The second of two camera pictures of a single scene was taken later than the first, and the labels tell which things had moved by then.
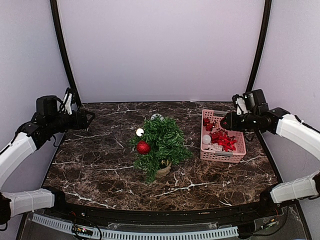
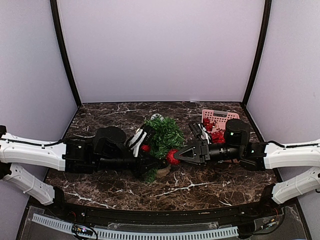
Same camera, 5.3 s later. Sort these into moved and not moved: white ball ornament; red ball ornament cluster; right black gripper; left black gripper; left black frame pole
Moved: right black gripper; left black gripper
Not moved: white ball ornament; red ball ornament cluster; left black frame pole
